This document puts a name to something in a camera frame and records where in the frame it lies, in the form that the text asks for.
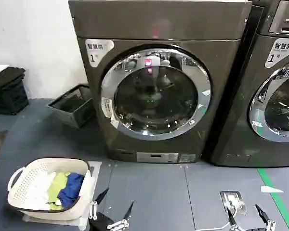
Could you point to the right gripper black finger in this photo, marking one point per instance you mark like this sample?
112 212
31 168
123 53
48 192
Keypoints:
232 220
263 215

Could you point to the blue cloth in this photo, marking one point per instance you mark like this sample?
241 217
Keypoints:
71 187

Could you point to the green floor tape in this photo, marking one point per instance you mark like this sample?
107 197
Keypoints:
277 199

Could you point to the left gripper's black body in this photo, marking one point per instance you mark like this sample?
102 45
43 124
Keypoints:
101 222

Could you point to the round chrome glass dryer door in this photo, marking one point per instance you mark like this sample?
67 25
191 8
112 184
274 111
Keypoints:
156 96
279 106

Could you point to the white cloth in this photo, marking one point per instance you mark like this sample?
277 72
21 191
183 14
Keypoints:
39 187

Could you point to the stack of black cloth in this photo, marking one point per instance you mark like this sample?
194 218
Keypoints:
6 77

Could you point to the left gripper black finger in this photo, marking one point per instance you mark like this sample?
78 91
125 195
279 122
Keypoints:
94 210
128 215

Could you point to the white perforated laundry basket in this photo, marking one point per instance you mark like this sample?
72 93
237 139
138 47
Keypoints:
33 175

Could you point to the grey dryer with coin slot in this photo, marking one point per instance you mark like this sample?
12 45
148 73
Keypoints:
233 120

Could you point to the green cloth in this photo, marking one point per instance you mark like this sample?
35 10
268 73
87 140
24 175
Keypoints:
56 184

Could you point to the steel floor socket plate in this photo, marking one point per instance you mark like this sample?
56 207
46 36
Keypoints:
242 204

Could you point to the white paper scrap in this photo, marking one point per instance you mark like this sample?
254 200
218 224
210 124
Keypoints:
271 189

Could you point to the grey dryer with control panel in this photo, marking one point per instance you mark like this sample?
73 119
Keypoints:
159 21

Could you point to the dark grey open bin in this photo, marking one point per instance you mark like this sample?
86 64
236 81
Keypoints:
73 113

